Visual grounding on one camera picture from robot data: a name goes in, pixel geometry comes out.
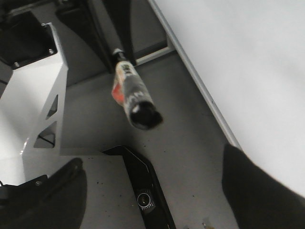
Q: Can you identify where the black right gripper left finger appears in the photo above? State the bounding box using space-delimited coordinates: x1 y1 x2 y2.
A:
0 158 87 229

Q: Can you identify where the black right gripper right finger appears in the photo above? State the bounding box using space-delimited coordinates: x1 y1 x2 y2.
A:
222 144 305 229

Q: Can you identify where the white metal robot base stand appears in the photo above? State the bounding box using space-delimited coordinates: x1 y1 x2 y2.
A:
0 22 68 186

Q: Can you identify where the white whiteboard stand leg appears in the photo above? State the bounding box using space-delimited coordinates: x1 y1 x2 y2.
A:
136 35 176 66

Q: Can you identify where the black device with round lens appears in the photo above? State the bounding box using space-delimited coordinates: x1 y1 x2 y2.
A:
104 146 176 229

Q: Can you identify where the white whiteboard with metal frame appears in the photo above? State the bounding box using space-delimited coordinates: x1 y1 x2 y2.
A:
150 0 305 196

